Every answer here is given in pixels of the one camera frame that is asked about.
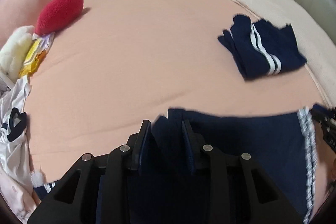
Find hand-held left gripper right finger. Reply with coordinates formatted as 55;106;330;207
182;119;302;224

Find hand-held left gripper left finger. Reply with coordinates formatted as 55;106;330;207
28;119;152;224

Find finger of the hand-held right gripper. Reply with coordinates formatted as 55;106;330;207
312;103;336;153

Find navy pants grey side stripes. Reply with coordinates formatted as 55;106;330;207
33;108;319;224

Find bed with pink sheet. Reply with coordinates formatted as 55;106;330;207
25;0;336;224

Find navy shorts white stripes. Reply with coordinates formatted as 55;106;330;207
217;14;307;81

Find white waffle blanket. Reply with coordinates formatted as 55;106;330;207
157;0;336;109

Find white shirt navy collar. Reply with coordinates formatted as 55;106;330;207
0;77;46;188

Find yellow packet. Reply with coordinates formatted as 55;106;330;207
18;32;55;79

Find red plush pillow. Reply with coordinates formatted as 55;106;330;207
35;0;84;35

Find white plush toy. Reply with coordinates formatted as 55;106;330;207
0;25;36;80

